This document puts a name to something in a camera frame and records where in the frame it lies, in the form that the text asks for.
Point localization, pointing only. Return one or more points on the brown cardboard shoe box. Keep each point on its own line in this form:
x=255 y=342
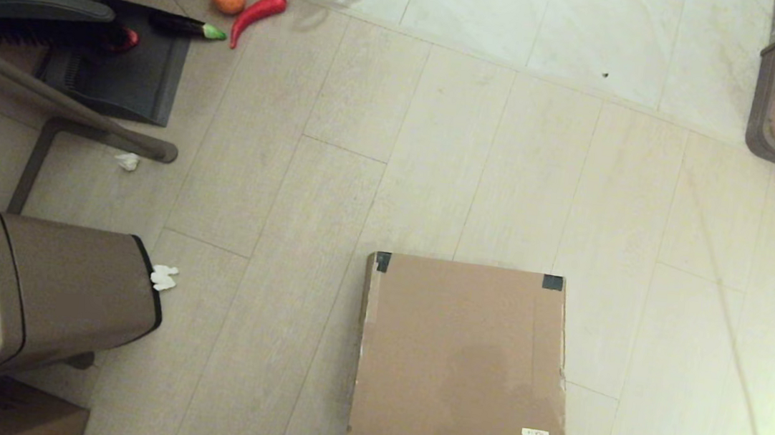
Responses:
x=462 y=362

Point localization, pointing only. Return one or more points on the white crumpled tissue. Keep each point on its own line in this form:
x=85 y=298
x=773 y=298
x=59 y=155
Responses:
x=127 y=161
x=164 y=277

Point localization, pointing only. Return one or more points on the red chili pepper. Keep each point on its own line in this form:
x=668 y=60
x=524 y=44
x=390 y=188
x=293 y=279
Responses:
x=256 y=13

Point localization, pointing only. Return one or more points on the toy eggplant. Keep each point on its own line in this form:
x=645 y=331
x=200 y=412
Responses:
x=181 y=26

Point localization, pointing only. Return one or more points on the dark grey dustpan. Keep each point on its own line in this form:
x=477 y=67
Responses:
x=121 y=81

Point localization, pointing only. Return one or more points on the small red toy fruit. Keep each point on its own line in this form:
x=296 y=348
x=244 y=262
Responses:
x=130 y=39

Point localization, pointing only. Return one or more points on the brown trash bin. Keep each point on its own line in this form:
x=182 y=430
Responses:
x=63 y=284

